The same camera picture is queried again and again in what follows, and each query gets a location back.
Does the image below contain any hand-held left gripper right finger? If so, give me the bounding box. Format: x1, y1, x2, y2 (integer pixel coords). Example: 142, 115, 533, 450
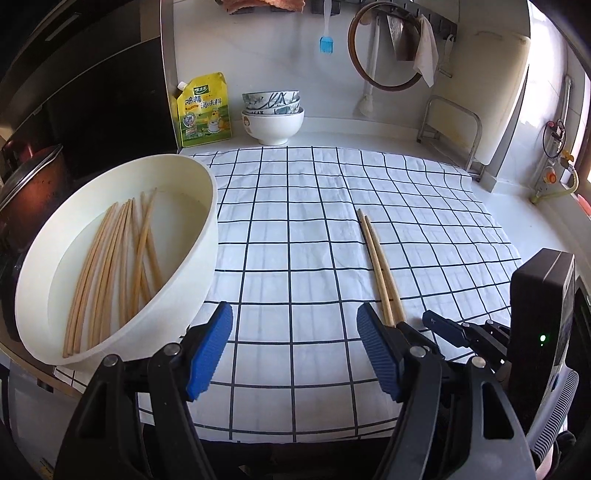
356, 302, 536, 480

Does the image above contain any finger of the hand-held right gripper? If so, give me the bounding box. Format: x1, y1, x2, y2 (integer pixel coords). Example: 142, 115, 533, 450
421, 310, 485, 350
480, 323, 512, 374

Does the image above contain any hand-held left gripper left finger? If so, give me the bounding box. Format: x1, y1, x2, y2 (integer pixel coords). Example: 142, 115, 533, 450
54, 301, 234, 480

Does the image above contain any bundle of wooden chopsticks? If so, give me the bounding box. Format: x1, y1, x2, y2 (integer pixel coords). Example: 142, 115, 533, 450
62, 187, 164, 358

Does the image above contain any cream round basin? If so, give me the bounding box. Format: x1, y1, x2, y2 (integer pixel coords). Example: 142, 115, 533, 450
14, 154, 219, 367

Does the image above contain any white black checked cloth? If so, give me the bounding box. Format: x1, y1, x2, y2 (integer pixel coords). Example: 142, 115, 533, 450
55, 145, 522, 441

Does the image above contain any grey cabinet front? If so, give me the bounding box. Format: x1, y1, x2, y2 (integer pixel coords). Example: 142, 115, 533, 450
0, 346, 84, 480

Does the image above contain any metal rack stand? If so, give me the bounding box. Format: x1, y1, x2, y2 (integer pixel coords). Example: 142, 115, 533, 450
417, 95, 485, 178

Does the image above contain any brown cooking pot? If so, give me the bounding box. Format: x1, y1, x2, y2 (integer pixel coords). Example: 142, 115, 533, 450
0, 152, 70, 259

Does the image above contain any white cutting board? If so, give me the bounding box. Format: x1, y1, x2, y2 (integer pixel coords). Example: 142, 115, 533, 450
455, 34, 532, 167

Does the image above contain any white ceramic bowl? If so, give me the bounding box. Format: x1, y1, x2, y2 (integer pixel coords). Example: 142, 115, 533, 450
241, 108, 305, 146

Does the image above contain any white hanging utensil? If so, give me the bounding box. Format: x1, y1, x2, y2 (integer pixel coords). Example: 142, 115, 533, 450
355, 18, 382, 118

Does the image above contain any yellow seasoning pouch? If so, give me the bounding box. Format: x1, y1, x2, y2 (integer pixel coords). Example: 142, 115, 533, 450
174, 71, 233, 148

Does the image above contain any glass pot lid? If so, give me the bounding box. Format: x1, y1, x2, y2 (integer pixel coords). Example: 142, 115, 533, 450
0, 144, 63, 217

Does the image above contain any blue patterned bowl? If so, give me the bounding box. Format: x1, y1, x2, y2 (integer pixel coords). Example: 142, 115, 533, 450
244, 104, 302, 116
241, 90, 301, 108

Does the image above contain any white hanging cloth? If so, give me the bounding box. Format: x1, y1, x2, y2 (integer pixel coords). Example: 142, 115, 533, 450
412, 14, 439, 88

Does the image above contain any brown hanging cloth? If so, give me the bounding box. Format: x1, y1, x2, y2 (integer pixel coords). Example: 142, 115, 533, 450
385, 16, 422, 63

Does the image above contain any round wooden-rimmed lid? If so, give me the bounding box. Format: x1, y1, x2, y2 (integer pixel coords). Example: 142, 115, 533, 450
347, 2, 428, 90

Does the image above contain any blue silicone brush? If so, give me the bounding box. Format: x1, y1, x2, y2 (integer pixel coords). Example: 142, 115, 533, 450
318, 0, 334, 57

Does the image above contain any black range hood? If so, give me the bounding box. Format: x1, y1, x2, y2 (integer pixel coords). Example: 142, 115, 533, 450
0, 0, 162, 134

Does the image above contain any orange hanging cloth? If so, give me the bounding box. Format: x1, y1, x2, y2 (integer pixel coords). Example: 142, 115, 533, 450
222, 0, 306, 14

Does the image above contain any yellow gas hose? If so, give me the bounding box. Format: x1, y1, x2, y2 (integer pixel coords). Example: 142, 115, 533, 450
530, 161, 581, 205

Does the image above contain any grey wall hook rail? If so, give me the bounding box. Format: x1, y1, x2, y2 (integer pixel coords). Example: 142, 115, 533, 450
310, 0, 458, 42

